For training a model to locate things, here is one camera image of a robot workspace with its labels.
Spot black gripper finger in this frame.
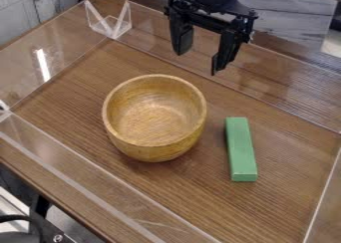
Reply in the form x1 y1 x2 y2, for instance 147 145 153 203
170 10 193 56
212 30 241 75

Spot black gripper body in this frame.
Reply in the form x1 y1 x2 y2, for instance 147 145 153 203
166 0 258 35

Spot green rectangular block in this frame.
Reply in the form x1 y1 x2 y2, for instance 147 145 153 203
225 118 258 182

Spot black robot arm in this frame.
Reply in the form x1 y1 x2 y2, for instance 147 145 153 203
165 0 258 76

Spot brown wooden bowl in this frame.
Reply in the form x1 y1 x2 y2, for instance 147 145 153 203
102 74 208 162

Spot clear acrylic tray walls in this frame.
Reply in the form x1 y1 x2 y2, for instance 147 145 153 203
0 3 341 243

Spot black metal table leg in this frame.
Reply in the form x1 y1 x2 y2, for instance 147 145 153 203
30 195 78 243

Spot clear acrylic corner bracket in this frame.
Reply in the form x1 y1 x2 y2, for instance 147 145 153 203
85 0 133 40

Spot black cable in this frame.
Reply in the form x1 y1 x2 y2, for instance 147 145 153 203
0 214 46 243

